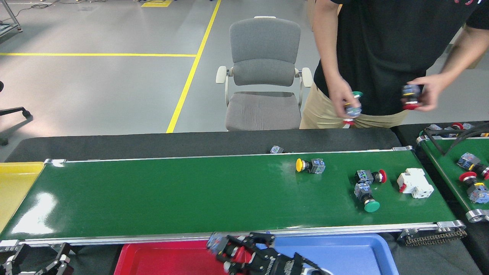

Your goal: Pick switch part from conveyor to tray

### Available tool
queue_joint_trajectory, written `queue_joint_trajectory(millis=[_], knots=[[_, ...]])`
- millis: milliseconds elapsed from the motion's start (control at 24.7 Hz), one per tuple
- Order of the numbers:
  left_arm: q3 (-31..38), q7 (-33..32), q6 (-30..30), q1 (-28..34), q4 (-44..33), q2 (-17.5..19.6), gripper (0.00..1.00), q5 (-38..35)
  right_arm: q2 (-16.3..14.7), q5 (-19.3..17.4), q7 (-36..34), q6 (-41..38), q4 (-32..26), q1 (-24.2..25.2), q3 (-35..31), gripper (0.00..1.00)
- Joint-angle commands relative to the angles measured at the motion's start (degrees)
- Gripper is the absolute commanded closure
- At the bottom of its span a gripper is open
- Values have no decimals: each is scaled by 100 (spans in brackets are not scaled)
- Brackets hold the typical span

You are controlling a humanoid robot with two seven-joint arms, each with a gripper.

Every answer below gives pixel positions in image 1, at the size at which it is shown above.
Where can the yellow plastic bin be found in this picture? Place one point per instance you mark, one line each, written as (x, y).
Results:
(17, 191)

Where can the grey office chair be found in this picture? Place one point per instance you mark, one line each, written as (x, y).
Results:
(263, 42)

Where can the person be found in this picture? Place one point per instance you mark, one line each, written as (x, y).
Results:
(382, 49)

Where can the metal frame cart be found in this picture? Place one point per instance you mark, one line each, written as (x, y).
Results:
(7, 26)

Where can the person's right hand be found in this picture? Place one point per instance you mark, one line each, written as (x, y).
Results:
(340, 91)

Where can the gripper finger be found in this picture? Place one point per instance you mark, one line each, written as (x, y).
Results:
(61, 261)
(11, 265)

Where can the person's left forearm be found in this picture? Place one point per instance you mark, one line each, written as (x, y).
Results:
(462, 53)

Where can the blue plastic tray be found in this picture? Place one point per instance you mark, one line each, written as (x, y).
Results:
(351, 256)

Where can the small grey contact block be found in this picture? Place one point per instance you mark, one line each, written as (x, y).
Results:
(276, 149)

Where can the yellow push button switch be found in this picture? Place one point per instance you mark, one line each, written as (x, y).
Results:
(317, 166)

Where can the person's right forearm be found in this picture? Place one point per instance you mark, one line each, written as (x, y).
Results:
(326, 42)

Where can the black swivel chair base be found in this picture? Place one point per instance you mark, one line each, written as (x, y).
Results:
(15, 111)

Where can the white circuit breaker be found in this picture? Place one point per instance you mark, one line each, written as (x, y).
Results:
(414, 181)

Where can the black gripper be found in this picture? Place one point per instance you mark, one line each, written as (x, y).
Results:
(279, 265)

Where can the person's left hand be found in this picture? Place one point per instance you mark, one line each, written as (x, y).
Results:
(431, 88)

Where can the long green conveyor belt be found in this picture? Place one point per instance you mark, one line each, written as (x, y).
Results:
(191, 194)

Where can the red plastic tray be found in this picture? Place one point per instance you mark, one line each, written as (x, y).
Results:
(164, 261)

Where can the narrow green conveyor belt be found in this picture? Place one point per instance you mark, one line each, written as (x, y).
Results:
(443, 168)

